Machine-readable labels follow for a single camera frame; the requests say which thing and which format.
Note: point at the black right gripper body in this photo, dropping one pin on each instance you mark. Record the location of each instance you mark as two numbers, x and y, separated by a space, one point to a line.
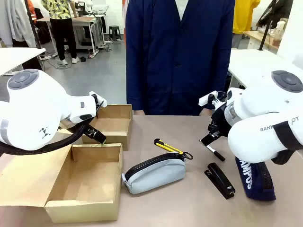
220 120

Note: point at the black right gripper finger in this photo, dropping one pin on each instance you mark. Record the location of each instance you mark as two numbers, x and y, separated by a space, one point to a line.
215 132
207 140

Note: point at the black stapler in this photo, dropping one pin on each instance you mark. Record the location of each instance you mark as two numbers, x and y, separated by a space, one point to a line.
220 180

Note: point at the navy campus pencil case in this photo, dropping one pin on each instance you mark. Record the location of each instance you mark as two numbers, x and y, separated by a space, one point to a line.
255 184

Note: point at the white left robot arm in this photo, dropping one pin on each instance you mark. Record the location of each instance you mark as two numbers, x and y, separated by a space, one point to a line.
35 106

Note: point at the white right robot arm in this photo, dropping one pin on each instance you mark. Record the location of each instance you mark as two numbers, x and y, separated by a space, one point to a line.
260 106

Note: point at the small open cardboard box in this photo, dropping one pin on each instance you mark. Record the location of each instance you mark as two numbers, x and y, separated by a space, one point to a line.
111 125

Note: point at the large open cardboard box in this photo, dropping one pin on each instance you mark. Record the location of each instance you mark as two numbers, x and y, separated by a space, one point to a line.
87 179

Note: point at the person's left hand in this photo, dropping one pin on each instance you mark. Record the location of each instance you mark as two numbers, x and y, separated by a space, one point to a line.
205 113

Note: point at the person's right hand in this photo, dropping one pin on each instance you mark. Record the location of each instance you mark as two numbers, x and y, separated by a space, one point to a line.
138 112

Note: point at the black marker pen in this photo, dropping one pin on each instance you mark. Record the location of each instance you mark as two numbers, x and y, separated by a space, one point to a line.
217 154

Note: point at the yellow black utility knife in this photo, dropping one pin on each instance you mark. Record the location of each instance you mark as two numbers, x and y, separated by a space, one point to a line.
168 146

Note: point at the grey zip pencil case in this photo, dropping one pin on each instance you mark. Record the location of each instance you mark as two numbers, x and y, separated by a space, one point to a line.
156 175

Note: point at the white table with thick edge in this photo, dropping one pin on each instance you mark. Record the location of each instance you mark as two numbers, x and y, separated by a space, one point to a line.
251 66

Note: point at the person in navy coat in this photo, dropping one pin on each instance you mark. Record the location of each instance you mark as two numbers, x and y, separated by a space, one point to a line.
177 59

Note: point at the light wooden side table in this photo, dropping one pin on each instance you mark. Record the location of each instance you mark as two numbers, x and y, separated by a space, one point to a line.
258 37

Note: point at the black stand pole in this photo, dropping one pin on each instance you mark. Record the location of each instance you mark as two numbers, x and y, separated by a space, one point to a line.
33 26
265 35

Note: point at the dark plastic stool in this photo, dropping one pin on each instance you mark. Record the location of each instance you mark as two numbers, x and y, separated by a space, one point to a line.
115 32

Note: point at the hanging yellow garment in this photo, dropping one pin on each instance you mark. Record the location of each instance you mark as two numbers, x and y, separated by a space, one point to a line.
245 14

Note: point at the white table with thin top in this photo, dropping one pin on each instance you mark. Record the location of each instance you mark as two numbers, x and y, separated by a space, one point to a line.
16 59

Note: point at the wooden top workbench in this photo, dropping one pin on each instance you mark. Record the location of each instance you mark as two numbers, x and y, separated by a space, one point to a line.
85 23

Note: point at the person in yellow patterned shirt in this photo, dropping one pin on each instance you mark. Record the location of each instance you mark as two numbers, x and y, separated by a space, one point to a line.
62 26

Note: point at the hanging black jacket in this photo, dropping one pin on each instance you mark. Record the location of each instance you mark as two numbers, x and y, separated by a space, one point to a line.
277 11

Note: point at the hanging light grey garment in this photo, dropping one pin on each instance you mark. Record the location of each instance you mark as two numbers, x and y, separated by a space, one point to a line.
16 21

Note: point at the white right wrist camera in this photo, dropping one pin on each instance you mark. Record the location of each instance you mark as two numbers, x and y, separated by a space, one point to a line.
207 98

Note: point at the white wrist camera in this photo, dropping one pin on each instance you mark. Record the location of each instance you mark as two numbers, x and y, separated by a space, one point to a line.
98 99
207 98

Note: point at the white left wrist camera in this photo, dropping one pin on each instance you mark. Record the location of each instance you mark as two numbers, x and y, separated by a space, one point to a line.
98 99

